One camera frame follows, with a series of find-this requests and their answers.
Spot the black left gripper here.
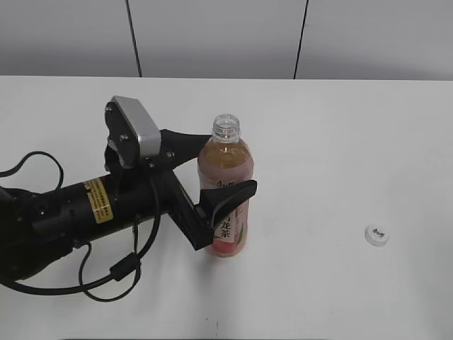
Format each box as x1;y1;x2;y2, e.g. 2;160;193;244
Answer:
105;129;258;250

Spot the peach oolong tea bottle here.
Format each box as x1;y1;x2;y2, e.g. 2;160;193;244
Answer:
197;114;254;257

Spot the white bottle cap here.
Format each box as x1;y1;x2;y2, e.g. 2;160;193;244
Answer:
364;225;389;247

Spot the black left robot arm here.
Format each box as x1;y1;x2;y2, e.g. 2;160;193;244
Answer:
1;130;257;281

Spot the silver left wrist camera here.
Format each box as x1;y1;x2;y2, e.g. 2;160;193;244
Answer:
105;96;161;169

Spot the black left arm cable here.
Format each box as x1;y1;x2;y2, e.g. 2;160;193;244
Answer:
0;151;161;302

